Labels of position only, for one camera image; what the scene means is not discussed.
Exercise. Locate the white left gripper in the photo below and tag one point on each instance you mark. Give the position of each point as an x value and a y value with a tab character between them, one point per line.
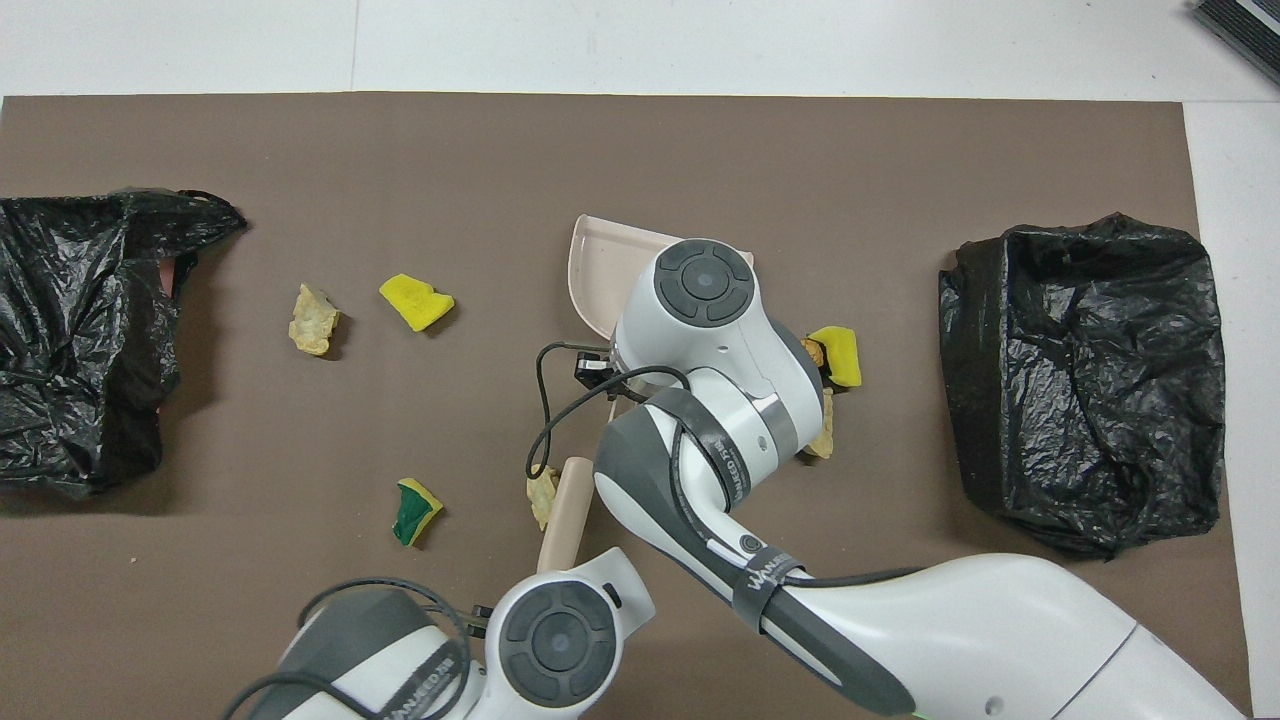
622	582

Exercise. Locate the beige plastic dustpan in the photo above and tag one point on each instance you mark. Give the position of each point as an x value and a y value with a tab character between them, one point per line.
600	280

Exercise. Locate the green and yellow sponge piece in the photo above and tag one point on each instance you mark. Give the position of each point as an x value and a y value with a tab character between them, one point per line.
410	515

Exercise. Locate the cream foam chunk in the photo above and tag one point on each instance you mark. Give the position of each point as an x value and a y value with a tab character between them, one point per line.
313	322
541	495
825	435

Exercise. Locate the beige hand brush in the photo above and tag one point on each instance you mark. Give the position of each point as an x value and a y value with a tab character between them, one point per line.
565	510

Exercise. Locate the brown peanut shaped toy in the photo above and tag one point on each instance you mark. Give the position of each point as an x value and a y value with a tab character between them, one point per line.
814	352

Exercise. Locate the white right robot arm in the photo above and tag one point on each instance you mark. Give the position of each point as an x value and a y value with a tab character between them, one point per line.
900	620

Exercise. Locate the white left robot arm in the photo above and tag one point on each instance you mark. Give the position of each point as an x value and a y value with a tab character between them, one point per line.
555	640

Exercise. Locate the pink plastic bin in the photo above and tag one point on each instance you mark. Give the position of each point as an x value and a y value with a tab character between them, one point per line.
172	278

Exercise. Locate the black trash bag bin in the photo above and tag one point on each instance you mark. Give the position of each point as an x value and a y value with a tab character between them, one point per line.
60	250
1080	300

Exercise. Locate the brown paper table mat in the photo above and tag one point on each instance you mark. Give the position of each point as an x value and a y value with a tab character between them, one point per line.
640	150

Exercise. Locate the dark ribbed object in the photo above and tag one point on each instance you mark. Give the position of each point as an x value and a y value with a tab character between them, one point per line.
1245	25

